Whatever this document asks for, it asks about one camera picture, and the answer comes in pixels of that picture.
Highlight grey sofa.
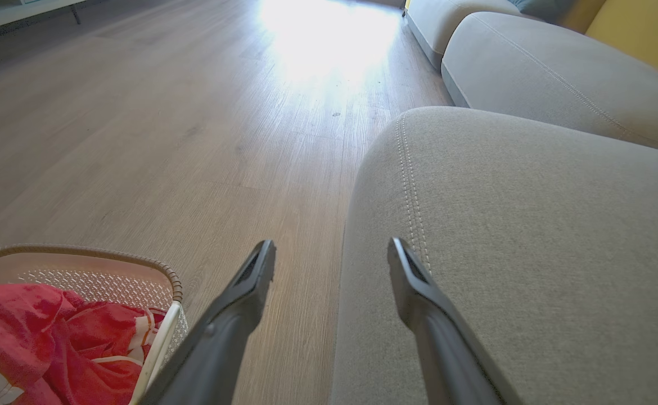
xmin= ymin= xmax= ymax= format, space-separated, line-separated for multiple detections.
xmin=329 ymin=106 xmax=658 ymax=405

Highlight white mesh basket, woven rim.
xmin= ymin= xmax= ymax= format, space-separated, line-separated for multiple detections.
xmin=0 ymin=244 xmax=190 ymax=405

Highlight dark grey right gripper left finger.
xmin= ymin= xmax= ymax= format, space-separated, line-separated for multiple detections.
xmin=138 ymin=239 xmax=277 ymax=405

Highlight dark teal pillow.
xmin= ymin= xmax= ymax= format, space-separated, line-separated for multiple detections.
xmin=506 ymin=0 xmax=577 ymax=23

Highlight yellow sofa back cushion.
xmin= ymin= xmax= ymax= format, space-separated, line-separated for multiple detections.
xmin=585 ymin=0 xmax=658 ymax=86

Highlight white low bench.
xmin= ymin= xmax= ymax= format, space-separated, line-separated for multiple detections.
xmin=0 ymin=0 xmax=89 ymax=39

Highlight red garment with white part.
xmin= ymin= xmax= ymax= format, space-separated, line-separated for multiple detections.
xmin=0 ymin=283 xmax=82 ymax=405

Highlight grey sofa seat cushion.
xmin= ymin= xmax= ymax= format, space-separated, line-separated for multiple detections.
xmin=405 ymin=0 xmax=524 ymax=71
xmin=441 ymin=11 xmax=658 ymax=157

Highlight red cloth with striped trim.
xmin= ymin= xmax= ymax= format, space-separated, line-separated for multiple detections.
xmin=53 ymin=301 xmax=168 ymax=405

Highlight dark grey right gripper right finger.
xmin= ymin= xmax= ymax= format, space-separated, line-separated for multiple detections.
xmin=387 ymin=237 xmax=524 ymax=405

